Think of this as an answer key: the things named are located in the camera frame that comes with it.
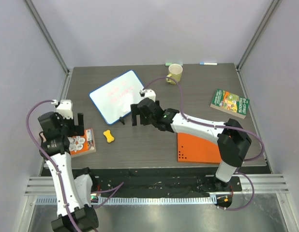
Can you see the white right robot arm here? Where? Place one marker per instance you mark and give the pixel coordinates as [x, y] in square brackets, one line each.
[232, 141]

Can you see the black whiteboard stand foot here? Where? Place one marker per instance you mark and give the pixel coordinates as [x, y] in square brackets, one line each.
[121, 119]

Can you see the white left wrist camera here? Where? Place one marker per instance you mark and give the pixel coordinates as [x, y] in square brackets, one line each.
[64, 108]

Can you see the green paperback book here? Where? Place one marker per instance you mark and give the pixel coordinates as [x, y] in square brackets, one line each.
[230, 103]

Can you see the yellow bone shaped eraser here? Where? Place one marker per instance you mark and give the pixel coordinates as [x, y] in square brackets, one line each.
[109, 137]

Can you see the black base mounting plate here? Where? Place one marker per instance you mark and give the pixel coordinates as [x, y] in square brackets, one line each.
[165, 185]

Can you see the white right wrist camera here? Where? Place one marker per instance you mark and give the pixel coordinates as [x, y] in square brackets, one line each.
[148, 93]

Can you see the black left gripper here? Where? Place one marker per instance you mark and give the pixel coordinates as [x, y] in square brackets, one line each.
[76, 130]

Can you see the orange notebook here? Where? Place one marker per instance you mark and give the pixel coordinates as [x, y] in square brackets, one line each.
[197, 150]

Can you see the blue framed whiteboard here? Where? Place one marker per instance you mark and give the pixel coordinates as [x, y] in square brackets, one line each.
[114, 98]

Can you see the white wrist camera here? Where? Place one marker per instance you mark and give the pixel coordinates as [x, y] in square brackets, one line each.
[64, 108]
[148, 93]

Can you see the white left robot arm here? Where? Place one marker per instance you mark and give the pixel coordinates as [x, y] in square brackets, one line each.
[74, 210]

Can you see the blue capped white marker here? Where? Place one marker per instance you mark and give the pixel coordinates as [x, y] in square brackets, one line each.
[208, 63]

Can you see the orange box with stickers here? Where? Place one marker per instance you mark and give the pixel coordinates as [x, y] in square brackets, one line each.
[82, 145]

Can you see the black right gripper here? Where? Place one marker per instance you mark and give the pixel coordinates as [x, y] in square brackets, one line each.
[142, 110]

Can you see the slotted white cable duct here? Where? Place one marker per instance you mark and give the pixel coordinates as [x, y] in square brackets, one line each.
[51, 200]

